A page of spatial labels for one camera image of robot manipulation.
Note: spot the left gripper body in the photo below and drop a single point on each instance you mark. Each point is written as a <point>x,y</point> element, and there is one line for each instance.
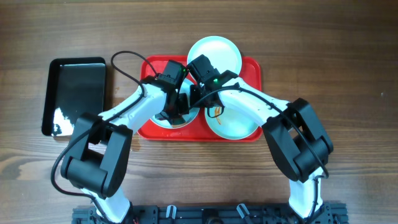
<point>173,115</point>

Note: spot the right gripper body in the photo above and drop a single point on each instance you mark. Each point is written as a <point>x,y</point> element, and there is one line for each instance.
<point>203,99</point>

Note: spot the light blue plate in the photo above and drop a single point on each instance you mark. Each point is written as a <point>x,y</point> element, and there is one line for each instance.
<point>222,53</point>
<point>185,88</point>
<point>229,124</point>

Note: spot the green and orange sponge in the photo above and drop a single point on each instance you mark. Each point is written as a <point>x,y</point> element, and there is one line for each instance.
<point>178,125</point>

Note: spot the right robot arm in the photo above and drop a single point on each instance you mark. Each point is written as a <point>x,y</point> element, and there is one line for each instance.
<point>297,140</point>

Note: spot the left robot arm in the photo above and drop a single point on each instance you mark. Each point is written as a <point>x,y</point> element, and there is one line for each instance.
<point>95,161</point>

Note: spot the red plastic tray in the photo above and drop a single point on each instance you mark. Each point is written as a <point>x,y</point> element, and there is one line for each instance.
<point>197,130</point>

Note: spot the black rectangular tray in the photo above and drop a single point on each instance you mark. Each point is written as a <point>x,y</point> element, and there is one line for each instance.
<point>74,86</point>

